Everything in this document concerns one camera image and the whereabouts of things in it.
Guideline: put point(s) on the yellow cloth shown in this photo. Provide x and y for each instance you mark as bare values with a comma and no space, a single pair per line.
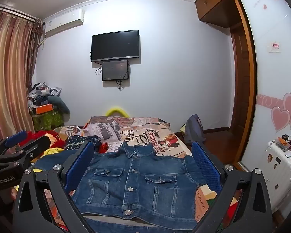
52,151

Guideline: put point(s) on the grey backpack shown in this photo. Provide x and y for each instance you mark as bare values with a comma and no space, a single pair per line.
195,128

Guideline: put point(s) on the pile of clutter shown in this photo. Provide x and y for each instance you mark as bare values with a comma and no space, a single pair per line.
42,93

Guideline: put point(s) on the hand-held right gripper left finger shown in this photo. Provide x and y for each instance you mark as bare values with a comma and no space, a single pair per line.
79,166

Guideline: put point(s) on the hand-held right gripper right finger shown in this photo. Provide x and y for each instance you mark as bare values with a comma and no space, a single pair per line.
206,167

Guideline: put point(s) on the orange box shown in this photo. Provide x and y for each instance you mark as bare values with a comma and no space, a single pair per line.
44,108

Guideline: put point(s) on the small black wall monitor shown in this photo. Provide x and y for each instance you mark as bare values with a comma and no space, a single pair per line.
115,70

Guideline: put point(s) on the black wall television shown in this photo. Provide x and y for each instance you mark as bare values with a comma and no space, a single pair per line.
115,45

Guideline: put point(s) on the small pink heart decal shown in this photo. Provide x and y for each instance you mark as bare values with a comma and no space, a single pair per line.
280,119

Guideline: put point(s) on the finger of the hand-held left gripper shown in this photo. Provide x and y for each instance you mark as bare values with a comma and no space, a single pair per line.
34,146
15,137

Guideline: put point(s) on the white suitcase with stickers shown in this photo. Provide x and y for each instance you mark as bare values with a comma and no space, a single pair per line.
281,174

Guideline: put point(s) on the striped brown curtain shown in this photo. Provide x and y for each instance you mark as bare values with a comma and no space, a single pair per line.
11,77

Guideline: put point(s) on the blue denim jacket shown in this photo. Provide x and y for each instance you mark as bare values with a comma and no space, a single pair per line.
135,182

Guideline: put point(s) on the navy patterned cloth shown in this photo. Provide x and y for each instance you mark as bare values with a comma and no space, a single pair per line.
83,140

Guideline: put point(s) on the printed bedsheet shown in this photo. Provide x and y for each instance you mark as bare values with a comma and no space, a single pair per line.
145,131

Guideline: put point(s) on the small orange tray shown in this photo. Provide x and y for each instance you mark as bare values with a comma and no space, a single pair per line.
283,143

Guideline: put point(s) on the dark teal cushion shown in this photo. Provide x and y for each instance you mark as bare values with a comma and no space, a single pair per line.
61,105

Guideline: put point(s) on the small paper wall label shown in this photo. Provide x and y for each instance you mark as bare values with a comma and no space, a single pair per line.
274,46

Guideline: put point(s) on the white air conditioner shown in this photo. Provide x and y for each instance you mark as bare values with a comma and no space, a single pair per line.
63,23

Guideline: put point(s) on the green patterned cloth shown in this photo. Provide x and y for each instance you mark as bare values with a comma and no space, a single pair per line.
47,121

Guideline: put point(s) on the red cloth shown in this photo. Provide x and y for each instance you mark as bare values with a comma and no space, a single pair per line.
52,138

